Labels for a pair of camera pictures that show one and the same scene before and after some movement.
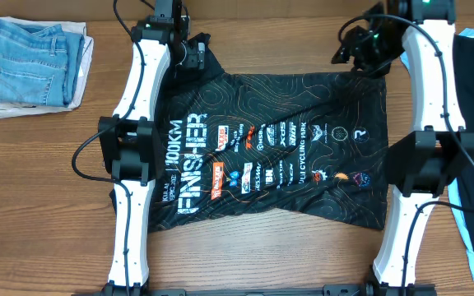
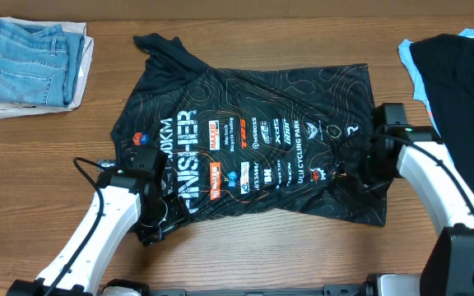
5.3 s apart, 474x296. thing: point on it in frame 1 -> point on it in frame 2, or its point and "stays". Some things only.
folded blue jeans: x=36 y=67 stays
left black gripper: x=197 y=58 -> x=179 y=216
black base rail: x=141 y=289 stays
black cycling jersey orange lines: x=314 y=144 stays
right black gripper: x=350 y=49 -> x=380 y=188
